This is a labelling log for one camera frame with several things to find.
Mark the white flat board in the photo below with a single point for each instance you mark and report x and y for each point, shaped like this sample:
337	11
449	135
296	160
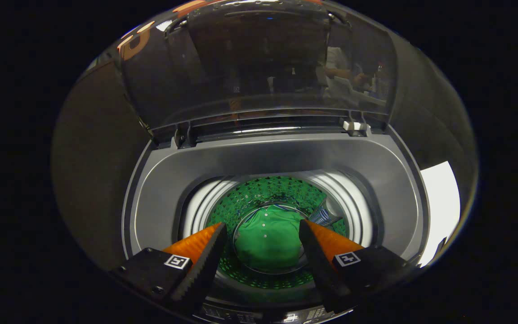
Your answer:
441	202

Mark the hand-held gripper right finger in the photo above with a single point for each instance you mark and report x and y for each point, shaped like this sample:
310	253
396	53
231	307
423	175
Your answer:
319	270

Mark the green polo shirt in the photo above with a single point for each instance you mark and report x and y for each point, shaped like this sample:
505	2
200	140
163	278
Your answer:
265	245

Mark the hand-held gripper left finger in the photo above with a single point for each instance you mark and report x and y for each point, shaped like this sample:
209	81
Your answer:
203	270

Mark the grey washing machine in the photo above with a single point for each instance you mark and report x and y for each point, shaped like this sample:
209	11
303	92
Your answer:
277	153

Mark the dark transparent washing machine lid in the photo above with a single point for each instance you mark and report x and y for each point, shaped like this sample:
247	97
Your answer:
259	58

